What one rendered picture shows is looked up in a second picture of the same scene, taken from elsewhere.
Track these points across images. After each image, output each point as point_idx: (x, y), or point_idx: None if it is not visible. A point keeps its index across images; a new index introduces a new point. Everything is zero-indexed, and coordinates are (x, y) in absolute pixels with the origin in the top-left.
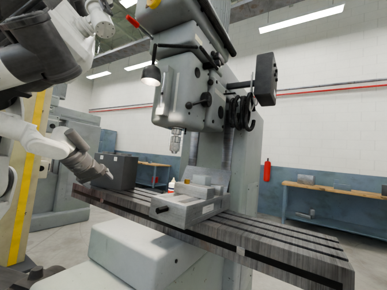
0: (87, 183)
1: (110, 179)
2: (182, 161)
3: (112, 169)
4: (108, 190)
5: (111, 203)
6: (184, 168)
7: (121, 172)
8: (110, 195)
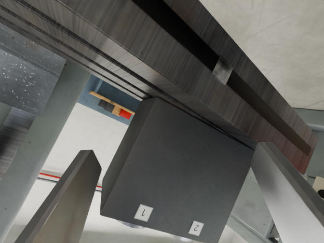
0: (266, 193)
1: (83, 157)
2: (51, 127)
3: (169, 179)
4: (193, 109)
5: (167, 24)
6: (50, 112)
7: (134, 157)
8: (167, 69)
